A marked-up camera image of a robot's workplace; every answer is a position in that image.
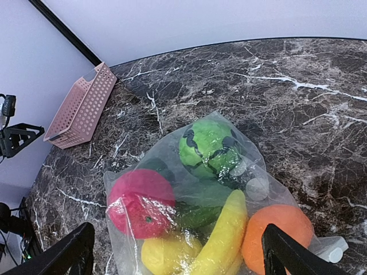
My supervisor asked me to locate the pink perforated plastic basket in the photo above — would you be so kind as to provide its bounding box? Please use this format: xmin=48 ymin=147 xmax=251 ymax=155
xmin=44 ymin=62 xmax=117 ymax=149

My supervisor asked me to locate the green fake watermelon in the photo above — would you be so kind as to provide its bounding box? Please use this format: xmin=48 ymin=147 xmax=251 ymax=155
xmin=179 ymin=119 xmax=241 ymax=178

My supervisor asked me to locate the clear zip top bag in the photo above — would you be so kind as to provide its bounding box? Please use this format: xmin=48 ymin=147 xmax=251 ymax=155
xmin=103 ymin=111 xmax=350 ymax=275

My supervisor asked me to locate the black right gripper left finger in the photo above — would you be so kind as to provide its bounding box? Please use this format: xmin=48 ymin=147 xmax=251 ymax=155
xmin=1 ymin=222 xmax=95 ymax=275

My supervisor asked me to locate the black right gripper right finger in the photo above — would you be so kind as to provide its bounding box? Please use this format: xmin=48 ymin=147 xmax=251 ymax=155
xmin=263 ymin=223 xmax=346 ymax=275

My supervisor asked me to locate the yellow fake lemon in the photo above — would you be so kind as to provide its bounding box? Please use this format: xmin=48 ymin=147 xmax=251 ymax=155
xmin=141 ymin=232 xmax=202 ymax=274

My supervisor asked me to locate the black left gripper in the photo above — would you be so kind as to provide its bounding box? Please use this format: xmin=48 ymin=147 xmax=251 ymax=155
xmin=1 ymin=94 xmax=45 ymax=159

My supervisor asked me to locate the black frame post left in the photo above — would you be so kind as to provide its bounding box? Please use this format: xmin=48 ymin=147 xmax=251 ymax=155
xmin=29 ymin=0 xmax=102 ymax=66

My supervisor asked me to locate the yellow fake banana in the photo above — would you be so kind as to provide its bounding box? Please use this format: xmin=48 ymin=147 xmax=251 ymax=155
xmin=182 ymin=190 xmax=248 ymax=274

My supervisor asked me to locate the pink fake fruit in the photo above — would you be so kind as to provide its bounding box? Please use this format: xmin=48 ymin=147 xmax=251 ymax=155
xmin=107 ymin=169 xmax=175 ymax=239

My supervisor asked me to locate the orange fake fruit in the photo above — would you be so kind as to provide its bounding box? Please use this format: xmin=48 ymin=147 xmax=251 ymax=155
xmin=240 ymin=204 xmax=315 ymax=273

